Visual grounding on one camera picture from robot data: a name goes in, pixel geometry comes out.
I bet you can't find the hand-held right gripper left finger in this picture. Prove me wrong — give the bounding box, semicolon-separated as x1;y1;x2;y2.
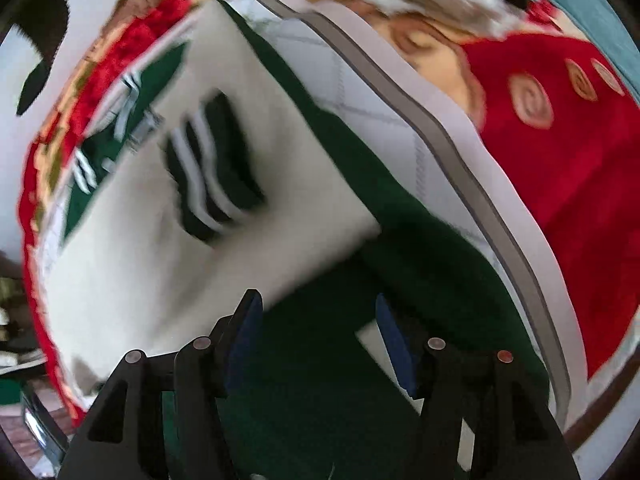
59;289;264;480

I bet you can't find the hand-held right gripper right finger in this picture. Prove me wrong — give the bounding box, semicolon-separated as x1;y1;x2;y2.
375;293;582;480

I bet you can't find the green white striped garment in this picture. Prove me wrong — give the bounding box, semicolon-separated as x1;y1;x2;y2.
42;0;551;480

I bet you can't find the shiny metal object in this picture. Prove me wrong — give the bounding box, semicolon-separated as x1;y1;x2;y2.
21;391;71;466

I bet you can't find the dark clutter pile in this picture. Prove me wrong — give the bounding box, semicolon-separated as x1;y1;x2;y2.
0;250;51;376

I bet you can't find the red floral blanket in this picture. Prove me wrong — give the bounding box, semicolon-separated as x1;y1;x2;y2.
17;0;640;461

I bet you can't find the white floral patterned mat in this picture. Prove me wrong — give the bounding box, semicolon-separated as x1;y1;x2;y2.
240;0;593;431

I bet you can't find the dark hanging cloth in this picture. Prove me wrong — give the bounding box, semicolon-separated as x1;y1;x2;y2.
15;0;69;117

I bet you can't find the light blue quilt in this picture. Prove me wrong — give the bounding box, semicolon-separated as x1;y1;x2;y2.
129;0;638;91

